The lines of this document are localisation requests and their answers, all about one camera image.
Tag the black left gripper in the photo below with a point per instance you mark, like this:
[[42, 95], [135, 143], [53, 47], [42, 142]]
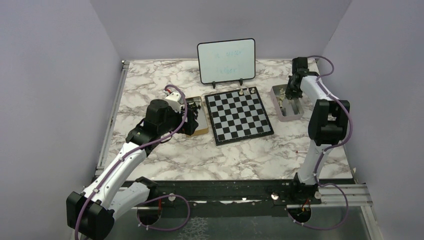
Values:
[[189, 127]]

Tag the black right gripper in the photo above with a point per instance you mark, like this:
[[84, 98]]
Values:
[[289, 94]]

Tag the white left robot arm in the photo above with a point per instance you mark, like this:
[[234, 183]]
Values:
[[92, 213]]

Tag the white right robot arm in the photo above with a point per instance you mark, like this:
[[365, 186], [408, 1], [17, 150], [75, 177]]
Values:
[[328, 126]]

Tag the pile of white chess pieces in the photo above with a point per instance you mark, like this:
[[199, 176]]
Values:
[[281, 99]]

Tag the pile of black chess pieces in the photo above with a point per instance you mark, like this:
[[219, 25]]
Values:
[[192, 111]]

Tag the gold tin tray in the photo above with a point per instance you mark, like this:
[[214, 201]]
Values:
[[203, 127]]

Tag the pink tin tray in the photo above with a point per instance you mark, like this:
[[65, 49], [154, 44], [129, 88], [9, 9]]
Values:
[[294, 109]]

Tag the black silver chessboard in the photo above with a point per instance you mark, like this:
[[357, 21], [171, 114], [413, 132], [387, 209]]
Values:
[[235, 117]]

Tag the small whiteboard on stand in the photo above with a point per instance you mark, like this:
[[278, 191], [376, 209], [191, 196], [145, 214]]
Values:
[[227, 61]]

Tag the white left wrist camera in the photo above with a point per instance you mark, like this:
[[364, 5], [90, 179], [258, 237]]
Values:
[[175, 98]]

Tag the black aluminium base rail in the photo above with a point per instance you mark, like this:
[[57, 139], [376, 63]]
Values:
[[229, 198]]

